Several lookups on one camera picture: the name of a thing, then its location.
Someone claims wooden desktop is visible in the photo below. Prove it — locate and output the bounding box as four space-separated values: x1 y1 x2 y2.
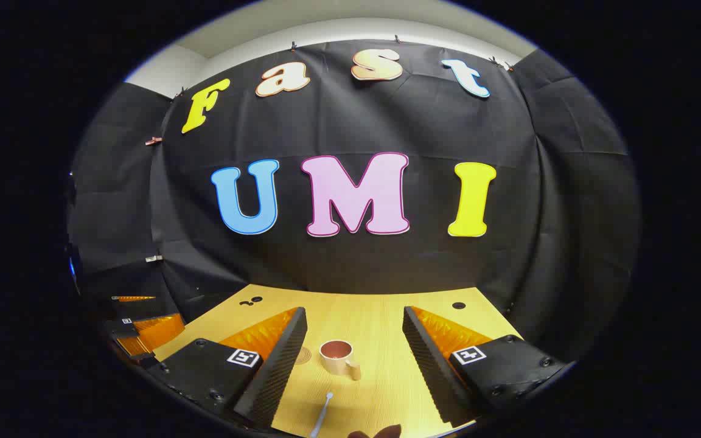
153 284 525 438

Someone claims white toothbrush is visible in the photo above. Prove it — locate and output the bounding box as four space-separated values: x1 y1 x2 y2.
309 391 334 438

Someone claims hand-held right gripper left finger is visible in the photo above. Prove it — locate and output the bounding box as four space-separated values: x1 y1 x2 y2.
147 306 309 429

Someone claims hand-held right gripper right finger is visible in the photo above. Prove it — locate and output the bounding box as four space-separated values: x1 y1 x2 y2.
402 305 570 428

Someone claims black backdrop cloth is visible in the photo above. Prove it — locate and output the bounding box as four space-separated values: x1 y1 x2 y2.
66 40 642 366

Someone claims beige cup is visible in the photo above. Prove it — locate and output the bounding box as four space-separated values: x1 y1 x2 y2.
319 339 362 381

